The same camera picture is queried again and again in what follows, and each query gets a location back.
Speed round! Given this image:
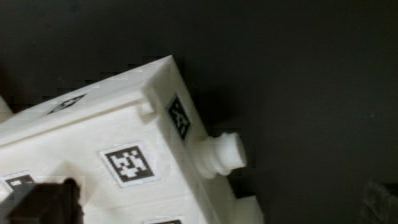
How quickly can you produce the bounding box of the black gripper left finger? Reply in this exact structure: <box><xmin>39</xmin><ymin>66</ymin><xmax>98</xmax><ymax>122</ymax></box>
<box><xmin>0</xmin><ymin>178</ymin><xmax>84</xmax><ymax>224</ymax></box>

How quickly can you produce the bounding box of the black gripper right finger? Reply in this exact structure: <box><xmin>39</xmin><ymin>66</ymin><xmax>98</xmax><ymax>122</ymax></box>
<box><xmin>359</xmin><ymin>182</ymin><xmax>398</xmax><ymax>224</ymax></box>

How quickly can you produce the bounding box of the white cabinet body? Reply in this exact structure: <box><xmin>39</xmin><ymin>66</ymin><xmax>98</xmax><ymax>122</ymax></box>
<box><xmin>0</xmin><ymin>57</ymin><xmax>265</xmax><ymax>224</ymax></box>

